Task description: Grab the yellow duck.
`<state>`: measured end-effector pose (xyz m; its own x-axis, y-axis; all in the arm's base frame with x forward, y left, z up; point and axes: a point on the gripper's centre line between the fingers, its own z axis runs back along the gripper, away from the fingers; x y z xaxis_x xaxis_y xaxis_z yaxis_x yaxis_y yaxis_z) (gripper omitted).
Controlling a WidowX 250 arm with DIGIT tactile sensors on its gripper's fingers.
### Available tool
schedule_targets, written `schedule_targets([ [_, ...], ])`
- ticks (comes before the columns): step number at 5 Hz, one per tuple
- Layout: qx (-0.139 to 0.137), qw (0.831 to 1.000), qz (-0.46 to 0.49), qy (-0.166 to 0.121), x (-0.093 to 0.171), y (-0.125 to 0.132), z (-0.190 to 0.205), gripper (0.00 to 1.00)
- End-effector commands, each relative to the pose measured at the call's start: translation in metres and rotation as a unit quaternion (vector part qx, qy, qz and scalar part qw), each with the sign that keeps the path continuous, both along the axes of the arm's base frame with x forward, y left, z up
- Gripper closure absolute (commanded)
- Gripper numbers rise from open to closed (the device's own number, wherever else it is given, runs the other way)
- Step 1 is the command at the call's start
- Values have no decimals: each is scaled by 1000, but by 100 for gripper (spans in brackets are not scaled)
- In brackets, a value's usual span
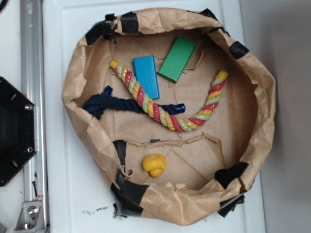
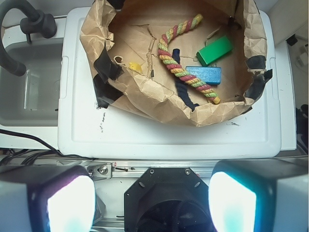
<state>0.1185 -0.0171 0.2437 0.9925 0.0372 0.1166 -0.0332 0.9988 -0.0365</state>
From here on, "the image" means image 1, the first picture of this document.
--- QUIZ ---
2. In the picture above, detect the green wooden block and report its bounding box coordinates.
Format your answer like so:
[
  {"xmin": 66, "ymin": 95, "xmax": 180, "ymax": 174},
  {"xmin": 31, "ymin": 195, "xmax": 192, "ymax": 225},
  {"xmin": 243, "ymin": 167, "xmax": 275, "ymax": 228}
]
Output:
[{"xmin": 158, "ymin": 36, "xmax": 196, "ymax": 83}]

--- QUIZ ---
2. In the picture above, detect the yellow rubber duck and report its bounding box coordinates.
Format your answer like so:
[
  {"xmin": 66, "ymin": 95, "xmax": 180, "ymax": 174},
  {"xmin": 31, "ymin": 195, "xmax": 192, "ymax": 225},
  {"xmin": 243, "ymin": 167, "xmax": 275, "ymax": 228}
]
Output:
[{"xmin": 142, "ymin": 154, "xmax": 167, "ymax": 178}]

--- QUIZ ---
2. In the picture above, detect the white plastic tray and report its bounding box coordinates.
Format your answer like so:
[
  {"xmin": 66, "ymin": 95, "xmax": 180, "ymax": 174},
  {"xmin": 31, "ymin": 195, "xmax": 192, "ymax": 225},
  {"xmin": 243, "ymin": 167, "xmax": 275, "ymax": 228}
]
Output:
[{"xmin": 42, "ymin": 0, "xmax": 265, "ymax": 233}]

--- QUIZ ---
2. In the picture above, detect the blue wooden block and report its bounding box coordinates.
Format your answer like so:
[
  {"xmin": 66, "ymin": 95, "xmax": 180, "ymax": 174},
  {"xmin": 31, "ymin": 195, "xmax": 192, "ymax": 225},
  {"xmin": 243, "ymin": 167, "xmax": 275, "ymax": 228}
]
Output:
[{"xmin": 133, "ymin": 55, "xmax": 160, "ymax": 100}]

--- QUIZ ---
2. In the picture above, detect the brown paper bag bin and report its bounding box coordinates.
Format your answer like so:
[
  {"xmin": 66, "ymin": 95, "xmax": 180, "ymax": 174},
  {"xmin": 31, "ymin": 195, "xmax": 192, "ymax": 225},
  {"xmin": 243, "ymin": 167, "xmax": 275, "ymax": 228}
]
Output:
[{"xmin": 62, "ymin": 8, "xmax": 276, "ymax": 225}]

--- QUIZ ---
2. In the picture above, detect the metal corner bracket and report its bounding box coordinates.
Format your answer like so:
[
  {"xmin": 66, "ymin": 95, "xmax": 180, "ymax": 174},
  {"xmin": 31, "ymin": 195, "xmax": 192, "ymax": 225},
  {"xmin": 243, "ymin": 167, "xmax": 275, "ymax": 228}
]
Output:
[{"xmin": 14, "ymin": 200, "xmax": 46, "ymax": 233}]

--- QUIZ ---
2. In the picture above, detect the dark navy rope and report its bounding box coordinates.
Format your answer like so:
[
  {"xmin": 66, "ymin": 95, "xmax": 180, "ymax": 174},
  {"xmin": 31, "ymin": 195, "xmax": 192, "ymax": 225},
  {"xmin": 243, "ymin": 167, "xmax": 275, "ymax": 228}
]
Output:
[{"xmin": 83, "ymin": 85, "xmax": 186, "ymax": 120}]

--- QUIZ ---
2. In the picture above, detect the aluminium extrusion rail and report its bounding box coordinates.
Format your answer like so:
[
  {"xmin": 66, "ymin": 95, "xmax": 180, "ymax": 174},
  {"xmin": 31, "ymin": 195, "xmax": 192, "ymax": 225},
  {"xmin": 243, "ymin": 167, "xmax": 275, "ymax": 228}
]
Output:
[{"xmin": 20, "ymin": 0, "xmax": 50, "ymax": 233}]

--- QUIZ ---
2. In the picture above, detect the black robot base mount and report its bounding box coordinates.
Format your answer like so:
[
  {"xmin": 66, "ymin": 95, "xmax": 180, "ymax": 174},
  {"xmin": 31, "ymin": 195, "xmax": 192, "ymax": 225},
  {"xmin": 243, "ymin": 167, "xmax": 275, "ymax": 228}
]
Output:
[{"xmin": 0, "ymin": 77, "xmax": 36, "ymax": 187}]

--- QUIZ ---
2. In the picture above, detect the multicolour twisted rope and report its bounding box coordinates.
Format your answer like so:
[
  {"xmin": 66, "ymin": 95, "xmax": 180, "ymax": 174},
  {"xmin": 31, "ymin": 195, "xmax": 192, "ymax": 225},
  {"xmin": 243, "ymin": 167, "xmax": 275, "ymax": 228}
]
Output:
[{"xmin": 109, "ymin": 60, "xmax": 229, "ymax": 133}]

